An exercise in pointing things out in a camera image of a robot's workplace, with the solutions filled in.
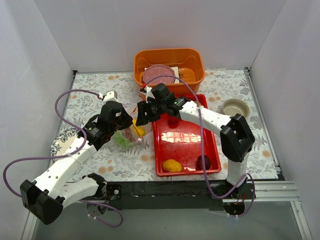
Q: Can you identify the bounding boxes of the yellow corn cob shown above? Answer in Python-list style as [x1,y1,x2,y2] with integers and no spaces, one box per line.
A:
[132,118,146,137]

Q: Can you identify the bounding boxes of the green lettuce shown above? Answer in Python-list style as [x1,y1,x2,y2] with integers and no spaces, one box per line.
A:
[111,131,135,151]

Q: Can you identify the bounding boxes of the purple grape bunch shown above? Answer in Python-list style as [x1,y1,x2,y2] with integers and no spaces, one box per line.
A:
[123,128,135,142]

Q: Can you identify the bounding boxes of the red pomegranate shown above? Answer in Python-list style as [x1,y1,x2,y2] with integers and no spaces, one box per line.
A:
[167,117,179,129]

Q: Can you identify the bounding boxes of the clear zip top bag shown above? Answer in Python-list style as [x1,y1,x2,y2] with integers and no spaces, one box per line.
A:
[109,105,152,153]

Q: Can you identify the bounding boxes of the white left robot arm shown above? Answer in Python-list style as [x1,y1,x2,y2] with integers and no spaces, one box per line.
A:
[20,100,133,225]

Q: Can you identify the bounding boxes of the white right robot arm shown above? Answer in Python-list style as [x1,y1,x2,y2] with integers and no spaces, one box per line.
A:
[136,83,255,199]

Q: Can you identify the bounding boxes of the pink dotted plate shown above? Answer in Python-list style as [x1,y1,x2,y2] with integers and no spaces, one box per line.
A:
[142,64,176,86]

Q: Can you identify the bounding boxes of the blue floral plate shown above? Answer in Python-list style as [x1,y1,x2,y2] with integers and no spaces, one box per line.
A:
[50,127,79,157]

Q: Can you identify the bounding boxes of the floral tablecloth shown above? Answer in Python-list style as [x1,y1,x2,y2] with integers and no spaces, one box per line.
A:
[64,69,278,182]

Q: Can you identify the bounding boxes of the red plastic tray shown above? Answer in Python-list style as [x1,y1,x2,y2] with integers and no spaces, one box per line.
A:
[151,94,222,177]

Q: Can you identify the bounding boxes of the orange plastic bin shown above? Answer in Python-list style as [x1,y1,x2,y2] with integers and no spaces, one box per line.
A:
[133,48,205,93]

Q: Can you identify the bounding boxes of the yellow lemon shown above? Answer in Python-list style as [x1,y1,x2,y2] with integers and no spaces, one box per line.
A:
[162,159,182,173]

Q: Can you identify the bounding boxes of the beige ceramic bowl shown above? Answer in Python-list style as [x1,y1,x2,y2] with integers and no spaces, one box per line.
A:
[222,98,250,118]

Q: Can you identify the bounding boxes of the dark red fruit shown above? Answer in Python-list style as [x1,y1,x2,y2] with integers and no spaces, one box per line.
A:
[196,154,212,171]

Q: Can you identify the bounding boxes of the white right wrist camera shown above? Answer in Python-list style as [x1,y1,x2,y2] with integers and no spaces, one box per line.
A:
[139,86,155,103]

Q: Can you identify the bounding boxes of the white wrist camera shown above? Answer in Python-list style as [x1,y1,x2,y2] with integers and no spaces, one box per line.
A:
[98,90,119,104]
[139,86,155,103]

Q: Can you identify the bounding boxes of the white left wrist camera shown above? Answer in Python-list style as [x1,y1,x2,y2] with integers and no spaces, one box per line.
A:
[98,90,119,104]

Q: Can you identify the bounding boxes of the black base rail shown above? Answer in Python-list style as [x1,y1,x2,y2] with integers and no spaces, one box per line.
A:
[82,179,260,212]

